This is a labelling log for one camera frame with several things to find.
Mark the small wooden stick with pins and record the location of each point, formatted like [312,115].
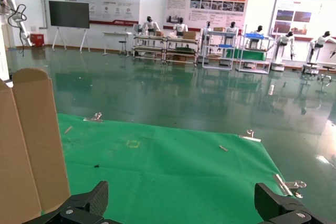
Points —
[223,148]
[68,129]

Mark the white metal shelf rack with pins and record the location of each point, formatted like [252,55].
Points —
[220,32]
[181,41]
[258,38]
[148,37]

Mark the grey wall outlet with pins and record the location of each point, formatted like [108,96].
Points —
[32,28]

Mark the white display stand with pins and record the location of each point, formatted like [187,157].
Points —
[84,37]

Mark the white humanoid robot black head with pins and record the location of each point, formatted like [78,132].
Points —
[180,27]
[259,28]
[232,28]
[321,41]
[208,26]
[283,41]
[150,26]

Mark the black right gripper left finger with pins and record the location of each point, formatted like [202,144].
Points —
[98,200]

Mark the black stool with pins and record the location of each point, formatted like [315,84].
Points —
[328,68]
[122,42]
[311,64]

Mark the white table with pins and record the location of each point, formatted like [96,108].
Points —
[116,34]

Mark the closed cardboard carton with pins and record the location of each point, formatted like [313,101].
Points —
[189,35]
[218,29]
[159,33]

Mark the brown cardboard box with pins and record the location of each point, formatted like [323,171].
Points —
[39,129]

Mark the silver binder clip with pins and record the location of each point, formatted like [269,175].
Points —
[284,186]
[249,136]
[94,119]

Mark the green table cloth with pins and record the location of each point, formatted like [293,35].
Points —
[170,176]

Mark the red white wall poster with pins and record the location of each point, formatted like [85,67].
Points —
[207,3]
[105,1]
[304,14]

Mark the white pillar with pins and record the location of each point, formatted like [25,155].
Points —
[3,51]

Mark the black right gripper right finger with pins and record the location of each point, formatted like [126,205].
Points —
[265,203]

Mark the blue plastic bin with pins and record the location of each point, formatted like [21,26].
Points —
[227,46]
[254,35]

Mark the black display screen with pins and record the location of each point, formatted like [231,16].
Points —
[69,14]

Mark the red floor box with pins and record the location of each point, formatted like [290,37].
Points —
[37,40]

